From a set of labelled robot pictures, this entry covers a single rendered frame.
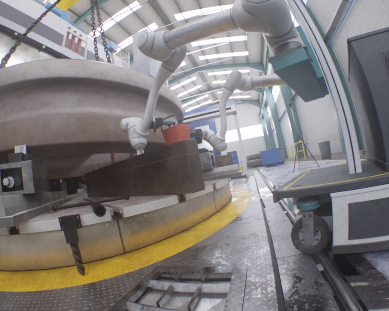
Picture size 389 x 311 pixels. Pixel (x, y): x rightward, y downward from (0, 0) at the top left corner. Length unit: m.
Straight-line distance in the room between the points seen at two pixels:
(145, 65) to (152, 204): 6.14
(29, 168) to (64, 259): 0.61
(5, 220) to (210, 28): 1.28
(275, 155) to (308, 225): 10.07
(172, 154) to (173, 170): 0.12
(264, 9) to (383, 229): 0.84
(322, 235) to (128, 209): 1.07
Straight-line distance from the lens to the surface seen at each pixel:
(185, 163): 1.32
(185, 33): 0.92
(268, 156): 10.94
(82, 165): 6.28
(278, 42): 0.88
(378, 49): 0.88
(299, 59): 0.80
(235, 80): 1.63
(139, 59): 7.36
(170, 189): 1.46
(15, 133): 1.92
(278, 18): 0.76
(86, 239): 1.23
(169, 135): 1.44
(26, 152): 1.66
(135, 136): 1.21
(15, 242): 1.34
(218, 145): 1.66
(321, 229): 0.86
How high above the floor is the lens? 0.45
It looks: 5 degrees up
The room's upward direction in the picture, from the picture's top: 10 degrees counter-clockwise
